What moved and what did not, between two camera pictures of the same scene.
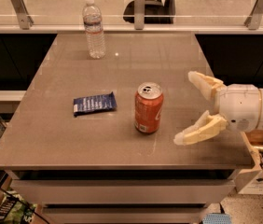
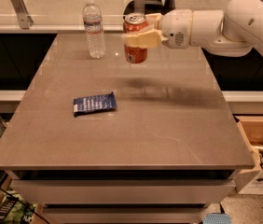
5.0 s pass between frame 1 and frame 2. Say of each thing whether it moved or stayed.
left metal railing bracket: stayed
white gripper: moved
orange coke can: moved
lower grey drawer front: stayed
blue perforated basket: stayed
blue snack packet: stayed
